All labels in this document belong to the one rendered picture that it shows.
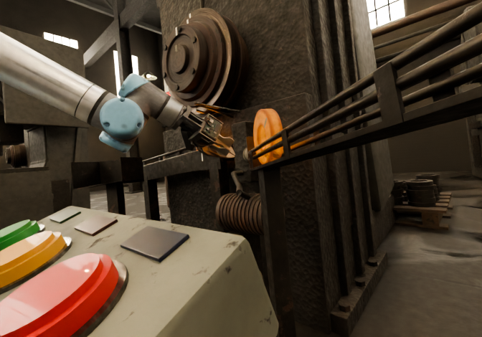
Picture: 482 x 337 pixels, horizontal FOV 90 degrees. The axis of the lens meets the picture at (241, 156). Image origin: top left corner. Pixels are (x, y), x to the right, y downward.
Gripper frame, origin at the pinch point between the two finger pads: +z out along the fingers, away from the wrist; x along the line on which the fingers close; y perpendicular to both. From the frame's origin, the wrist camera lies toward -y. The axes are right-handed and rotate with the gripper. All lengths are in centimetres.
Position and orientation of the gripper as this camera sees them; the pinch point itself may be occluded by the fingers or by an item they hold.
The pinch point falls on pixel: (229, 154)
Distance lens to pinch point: 77.4
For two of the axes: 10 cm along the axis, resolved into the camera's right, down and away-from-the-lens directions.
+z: 7.7, 5.0, 4.0
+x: 2.9, -8.3, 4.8
